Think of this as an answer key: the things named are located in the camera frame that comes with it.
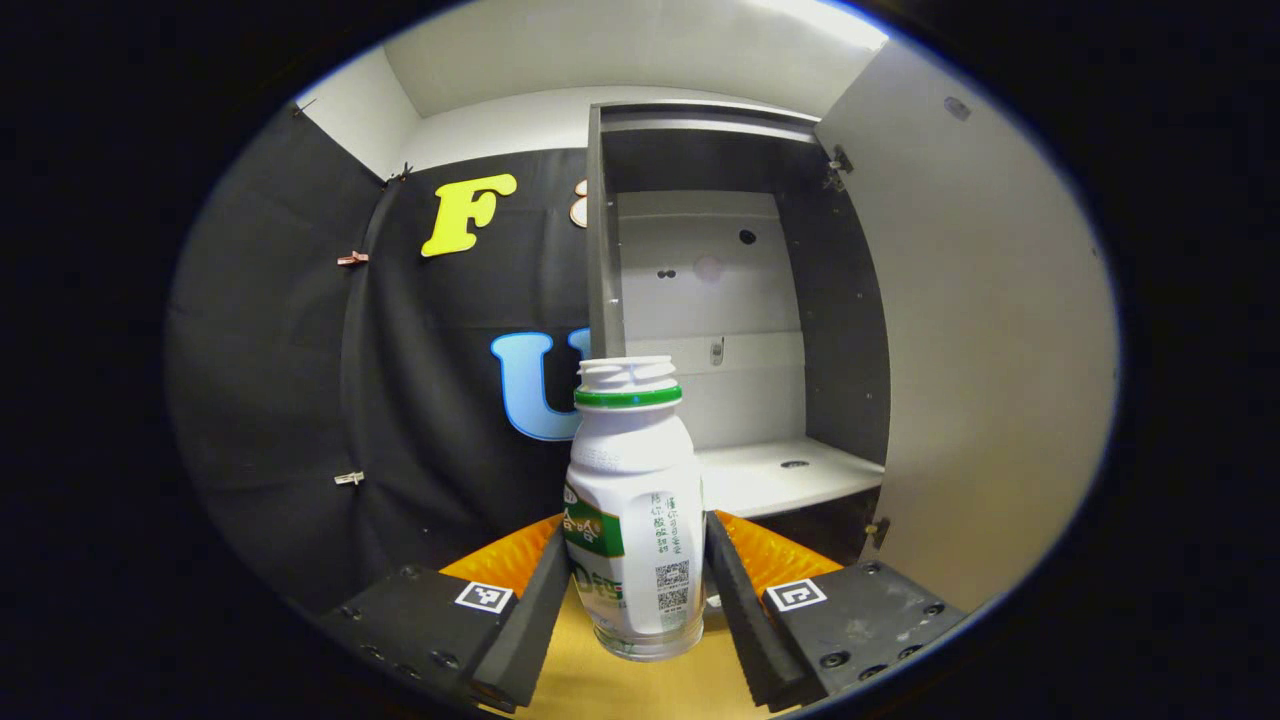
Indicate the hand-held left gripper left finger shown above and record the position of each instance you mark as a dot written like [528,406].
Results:
[530,620]

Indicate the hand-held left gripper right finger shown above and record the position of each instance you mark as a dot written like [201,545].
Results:
[745,620]

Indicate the white bottle with green label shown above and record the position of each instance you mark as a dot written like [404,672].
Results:
[630,480]

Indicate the beige cabinet door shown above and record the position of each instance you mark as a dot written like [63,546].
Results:
[980,350]

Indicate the white cabinet shelf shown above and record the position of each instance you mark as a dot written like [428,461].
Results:
[770,480]

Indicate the metal door hinge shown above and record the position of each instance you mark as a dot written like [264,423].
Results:
[838,163]
[877,530]

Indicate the silver cloth clip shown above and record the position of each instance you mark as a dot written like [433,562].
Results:
[348,478]

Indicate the black backdrop cloth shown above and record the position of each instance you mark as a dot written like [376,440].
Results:
[280,350]

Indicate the copper cloth clip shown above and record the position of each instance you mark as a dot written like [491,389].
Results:
[352,259]

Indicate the small dark cloth clip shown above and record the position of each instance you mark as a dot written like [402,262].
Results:
[303,105]
[400,172]

